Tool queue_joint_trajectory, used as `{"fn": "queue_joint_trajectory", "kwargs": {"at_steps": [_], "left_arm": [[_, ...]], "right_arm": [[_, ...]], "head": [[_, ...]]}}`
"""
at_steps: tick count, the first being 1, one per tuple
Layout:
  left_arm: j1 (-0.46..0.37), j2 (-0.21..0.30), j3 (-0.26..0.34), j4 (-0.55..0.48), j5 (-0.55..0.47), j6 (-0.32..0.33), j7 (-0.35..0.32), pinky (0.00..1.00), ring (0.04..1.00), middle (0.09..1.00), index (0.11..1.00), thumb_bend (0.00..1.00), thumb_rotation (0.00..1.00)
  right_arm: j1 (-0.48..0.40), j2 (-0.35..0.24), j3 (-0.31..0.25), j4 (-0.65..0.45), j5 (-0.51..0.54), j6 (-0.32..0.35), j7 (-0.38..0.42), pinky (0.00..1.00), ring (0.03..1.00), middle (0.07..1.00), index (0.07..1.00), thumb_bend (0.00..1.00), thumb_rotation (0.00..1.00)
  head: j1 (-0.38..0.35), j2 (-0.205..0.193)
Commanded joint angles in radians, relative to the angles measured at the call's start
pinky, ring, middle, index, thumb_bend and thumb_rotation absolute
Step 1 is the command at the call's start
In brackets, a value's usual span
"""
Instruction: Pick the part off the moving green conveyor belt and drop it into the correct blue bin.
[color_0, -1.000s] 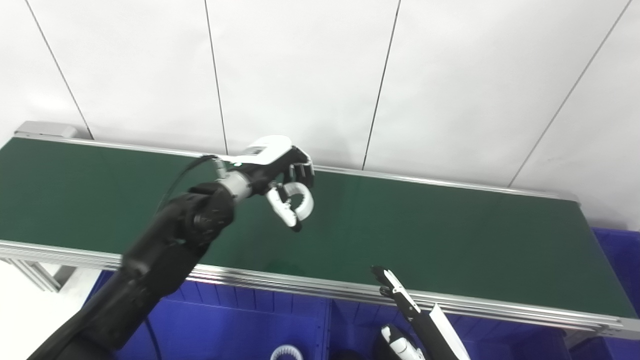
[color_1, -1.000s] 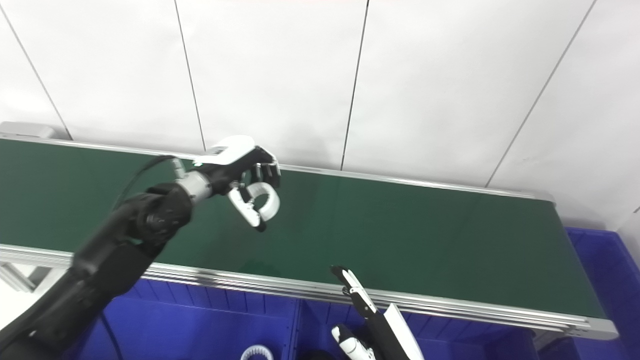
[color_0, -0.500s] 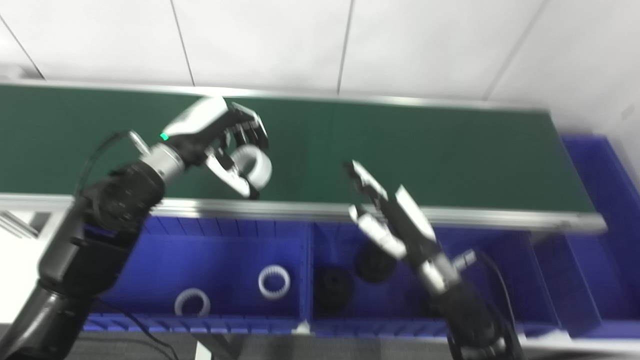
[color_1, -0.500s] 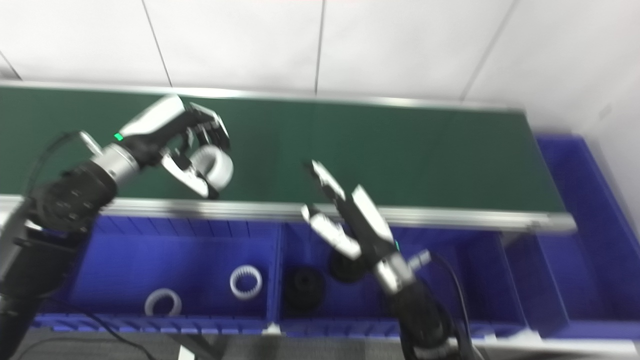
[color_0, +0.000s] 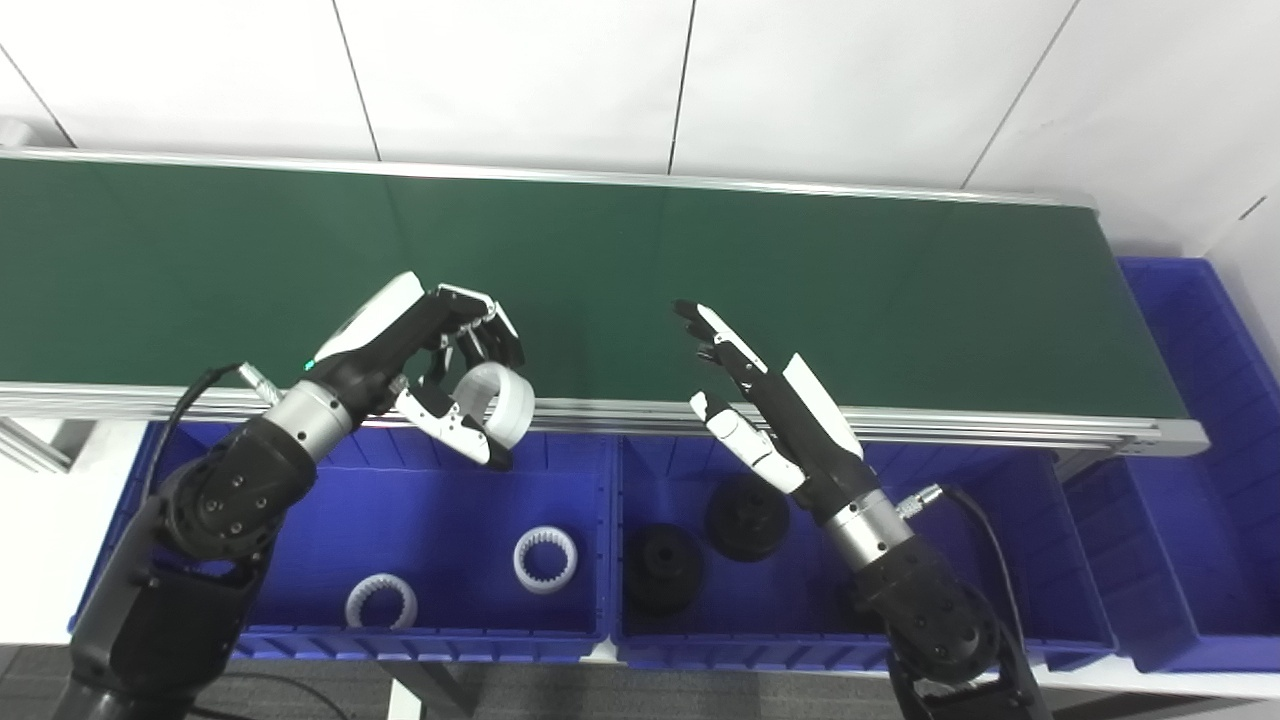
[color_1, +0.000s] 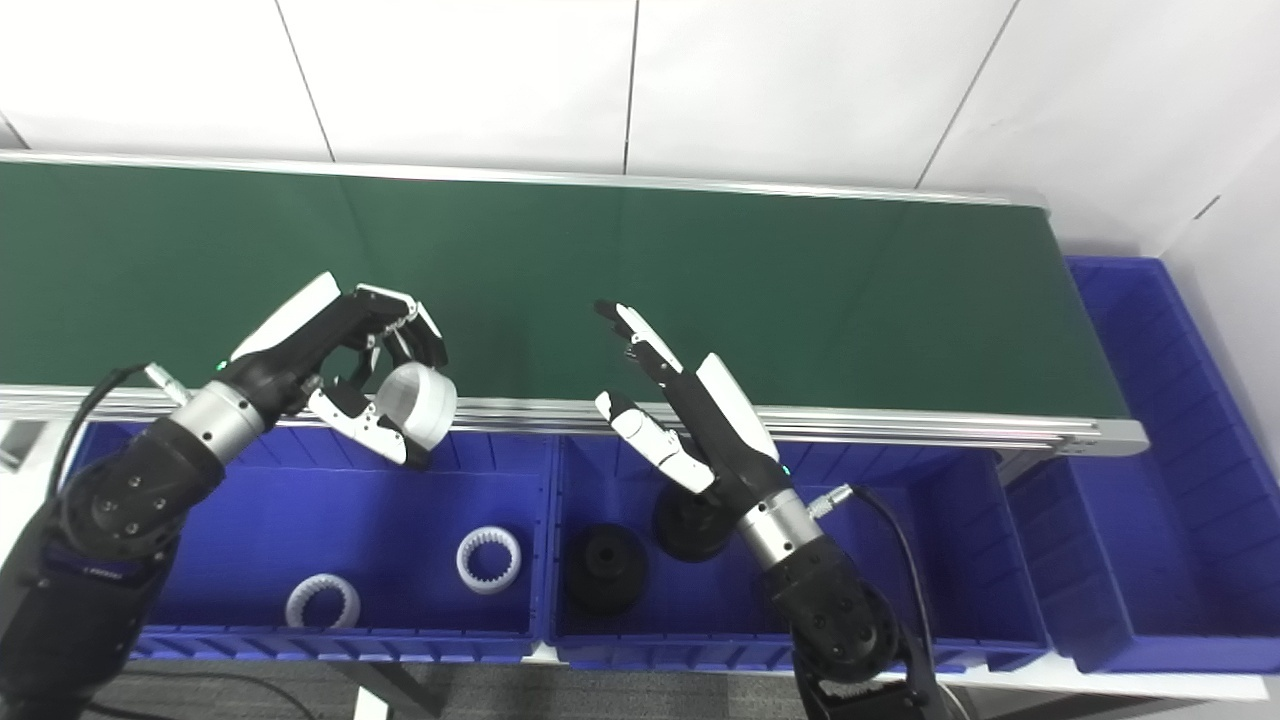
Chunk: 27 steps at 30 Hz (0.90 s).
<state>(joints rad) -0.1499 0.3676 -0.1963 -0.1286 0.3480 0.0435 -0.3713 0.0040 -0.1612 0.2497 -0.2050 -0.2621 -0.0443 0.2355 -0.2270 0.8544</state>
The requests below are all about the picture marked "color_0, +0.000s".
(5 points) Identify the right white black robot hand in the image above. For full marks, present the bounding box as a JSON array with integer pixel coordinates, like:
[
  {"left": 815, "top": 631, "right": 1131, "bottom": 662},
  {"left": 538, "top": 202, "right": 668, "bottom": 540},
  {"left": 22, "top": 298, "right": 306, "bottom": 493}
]
[{"left": 672, "top": 298, "right": 871, "bottom": 521}]

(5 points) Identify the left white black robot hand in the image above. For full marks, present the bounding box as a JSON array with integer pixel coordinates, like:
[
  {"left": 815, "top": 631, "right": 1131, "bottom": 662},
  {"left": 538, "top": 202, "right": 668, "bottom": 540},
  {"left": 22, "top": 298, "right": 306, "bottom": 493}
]
[{"left": 305, "top": 271, "right": 526, "bottom": 471}]

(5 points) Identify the black round part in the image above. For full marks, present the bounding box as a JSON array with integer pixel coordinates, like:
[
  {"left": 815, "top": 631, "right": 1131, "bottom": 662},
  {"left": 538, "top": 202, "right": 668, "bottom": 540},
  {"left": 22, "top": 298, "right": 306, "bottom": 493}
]
[
  {"left": 705, "top": 474, "right": 791, "bottom": 563},
  {"left": 623, "top": 522, "right": 704, "bottom": 616}
]

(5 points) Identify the green conveyor belt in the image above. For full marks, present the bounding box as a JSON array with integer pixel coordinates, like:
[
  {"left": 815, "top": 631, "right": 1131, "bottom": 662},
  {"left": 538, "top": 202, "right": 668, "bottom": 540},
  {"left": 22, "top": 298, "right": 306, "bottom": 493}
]
[
  {"left": 0, "top": 158, "right": 1191, "bottom": 421},
  {"left": 0, "top": 145, "right": 1211, "bottom": 471}
]

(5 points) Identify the long blue plastic bin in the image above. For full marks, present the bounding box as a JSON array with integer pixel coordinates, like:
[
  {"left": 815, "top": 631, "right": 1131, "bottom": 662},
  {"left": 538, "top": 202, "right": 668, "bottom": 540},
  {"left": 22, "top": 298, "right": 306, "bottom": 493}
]
[{"left": 1065, "top": 257, "right": 1280, "bottom": 673}]

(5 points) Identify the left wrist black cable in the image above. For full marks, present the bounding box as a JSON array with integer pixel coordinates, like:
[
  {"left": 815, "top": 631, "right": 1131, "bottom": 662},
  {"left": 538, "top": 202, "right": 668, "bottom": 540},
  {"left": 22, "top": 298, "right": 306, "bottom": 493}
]
[{"left": 140, "top": 362, "right": 286, "bottom": 501}]

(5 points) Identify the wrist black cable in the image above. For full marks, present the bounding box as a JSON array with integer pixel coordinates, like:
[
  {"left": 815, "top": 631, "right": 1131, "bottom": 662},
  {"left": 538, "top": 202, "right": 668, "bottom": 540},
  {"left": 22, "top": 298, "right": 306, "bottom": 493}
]
[
  {"left": 895, "top": 482, "right": 1031, "bottom": 661},
  {"left": 140, "top": 362, "right": 286, "bottom": 501}
]

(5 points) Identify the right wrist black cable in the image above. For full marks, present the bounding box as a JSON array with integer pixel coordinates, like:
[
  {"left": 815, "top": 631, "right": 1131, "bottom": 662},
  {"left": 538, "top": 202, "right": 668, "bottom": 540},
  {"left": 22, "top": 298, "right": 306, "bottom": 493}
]
[{"left": 895, "top": 482, "right": 1031, "bottom": 661}]

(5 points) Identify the white toothed ring part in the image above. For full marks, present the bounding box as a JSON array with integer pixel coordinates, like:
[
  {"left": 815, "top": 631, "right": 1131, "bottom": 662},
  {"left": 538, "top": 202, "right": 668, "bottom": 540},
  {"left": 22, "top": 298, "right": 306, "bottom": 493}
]
[
  {"left": 345, "top": 572, "right": 419, "bottom": 631},
  {"left": 513, "top": 525, "right": 579, "bottom": 595}
]

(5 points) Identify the thin black cable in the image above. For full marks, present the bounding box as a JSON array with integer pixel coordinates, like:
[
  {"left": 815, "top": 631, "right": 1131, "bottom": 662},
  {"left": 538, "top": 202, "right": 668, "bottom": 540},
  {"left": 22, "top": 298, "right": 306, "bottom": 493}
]
[{"left": 200, "top": 668, "right": 351, "bottom": 720}]

